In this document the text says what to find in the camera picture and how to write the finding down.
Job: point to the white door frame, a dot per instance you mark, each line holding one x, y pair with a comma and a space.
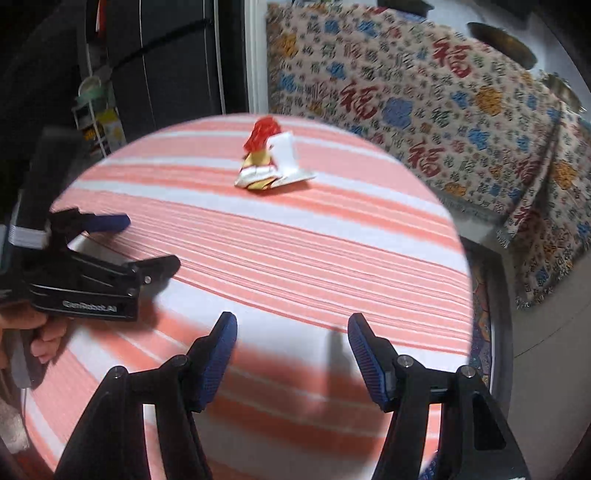
254, 17

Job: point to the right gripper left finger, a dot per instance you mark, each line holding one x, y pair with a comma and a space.
108, 441

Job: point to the striped pink white tablecloth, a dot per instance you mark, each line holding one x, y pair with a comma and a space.
365, 235

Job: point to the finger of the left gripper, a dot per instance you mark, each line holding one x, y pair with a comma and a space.
155, 270
70, 223

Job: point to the dark metal wok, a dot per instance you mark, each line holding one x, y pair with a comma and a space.
505, 43

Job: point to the white red-yellow wrapper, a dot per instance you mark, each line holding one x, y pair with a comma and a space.
270, 162

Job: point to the steel pot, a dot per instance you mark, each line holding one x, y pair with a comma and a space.
562, 90

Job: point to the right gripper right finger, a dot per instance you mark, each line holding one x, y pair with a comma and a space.
475, 440

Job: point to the person's left hand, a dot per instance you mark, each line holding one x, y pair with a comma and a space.
48, 331

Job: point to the red plastic bag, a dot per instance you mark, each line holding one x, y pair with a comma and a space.
263, 129

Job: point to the patterned fu character blanket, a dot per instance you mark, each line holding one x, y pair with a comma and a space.
463, 117

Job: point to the white storage rack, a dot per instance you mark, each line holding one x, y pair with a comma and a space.
96, 117

